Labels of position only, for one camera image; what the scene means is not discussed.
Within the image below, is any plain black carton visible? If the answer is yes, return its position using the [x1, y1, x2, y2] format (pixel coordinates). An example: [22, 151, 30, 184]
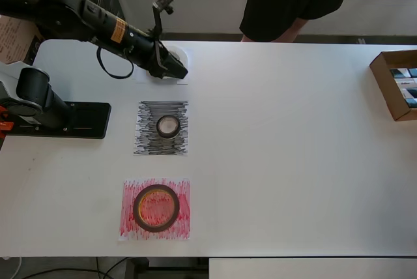
[107, 0, 126, 19]

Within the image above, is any small white lettered box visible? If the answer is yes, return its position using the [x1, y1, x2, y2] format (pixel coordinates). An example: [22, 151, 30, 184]
[393, 77, 417, 89]

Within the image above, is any orange clamp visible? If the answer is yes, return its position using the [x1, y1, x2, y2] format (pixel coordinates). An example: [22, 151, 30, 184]
[0, 105, 16, 132]

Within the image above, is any tall GX760A cardboard box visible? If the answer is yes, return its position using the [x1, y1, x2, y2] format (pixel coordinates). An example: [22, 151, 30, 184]
[0, 14, 45, 65]

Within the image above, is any red tape roll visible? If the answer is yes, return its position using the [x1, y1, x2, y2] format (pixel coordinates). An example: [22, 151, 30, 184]
[132, 184, 180, 233]

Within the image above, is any blank white paper sheet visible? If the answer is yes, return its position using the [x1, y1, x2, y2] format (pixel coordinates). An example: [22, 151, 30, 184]
[132, 47, 194, 85]

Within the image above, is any black tape roll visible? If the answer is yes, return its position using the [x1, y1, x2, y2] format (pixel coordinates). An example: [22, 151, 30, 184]
[156, 115, 181, 140]

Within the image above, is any black floor cable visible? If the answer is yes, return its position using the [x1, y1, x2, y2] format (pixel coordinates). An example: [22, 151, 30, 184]
[19, 257, 131, 279]

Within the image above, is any black scribbled paper sheet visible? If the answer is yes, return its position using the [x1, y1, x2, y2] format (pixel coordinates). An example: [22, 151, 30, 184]
[132, 99, 190, 158]

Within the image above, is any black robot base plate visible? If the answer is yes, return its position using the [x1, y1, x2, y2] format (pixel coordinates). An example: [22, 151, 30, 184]
[6, 102, 112, 140]

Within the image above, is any white floor cable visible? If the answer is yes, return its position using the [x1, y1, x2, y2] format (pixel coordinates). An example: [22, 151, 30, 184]
[0, 255, 23, 279]

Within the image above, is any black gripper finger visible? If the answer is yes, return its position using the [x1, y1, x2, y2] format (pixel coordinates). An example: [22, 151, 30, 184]
[164, 63, 188, 80]
[166, 50, 190, 76]

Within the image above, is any white tape roll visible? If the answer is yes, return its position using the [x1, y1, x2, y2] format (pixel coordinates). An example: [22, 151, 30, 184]
[148, 46, 187, 81]

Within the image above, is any red scribbled paper sheet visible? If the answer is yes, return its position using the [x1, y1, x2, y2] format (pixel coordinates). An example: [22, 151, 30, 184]
[117, 177, 192, 242]

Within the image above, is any wrist camera board with bracket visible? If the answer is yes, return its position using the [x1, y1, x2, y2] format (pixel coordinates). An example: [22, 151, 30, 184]
[151, 0, 176, 71]

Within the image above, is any open cardboard tray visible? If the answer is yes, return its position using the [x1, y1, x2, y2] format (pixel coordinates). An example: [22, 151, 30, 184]
[369, 50, 417, 122]

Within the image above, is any black table frame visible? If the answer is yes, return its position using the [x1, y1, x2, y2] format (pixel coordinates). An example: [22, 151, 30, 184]
[125, 257, 209, 279]

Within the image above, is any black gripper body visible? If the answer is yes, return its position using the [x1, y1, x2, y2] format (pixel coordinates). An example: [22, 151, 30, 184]
[121, 24, 171, 80]

